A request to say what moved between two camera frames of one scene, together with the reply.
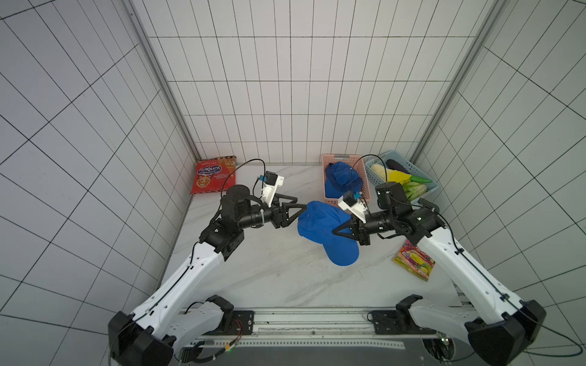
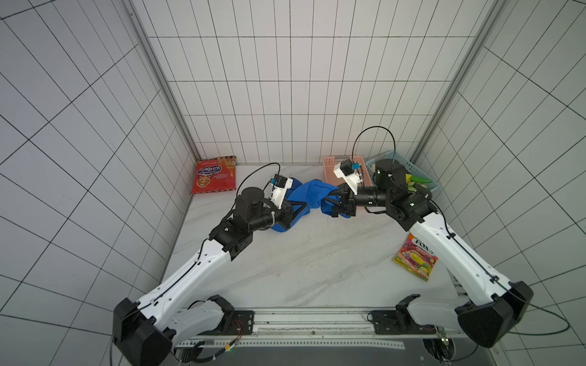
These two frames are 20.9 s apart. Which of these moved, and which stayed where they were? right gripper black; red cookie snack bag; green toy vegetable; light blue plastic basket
Moved: right gripper black
Stayed: green toy vegetable; light blue plastic basket; red cookie snack bag
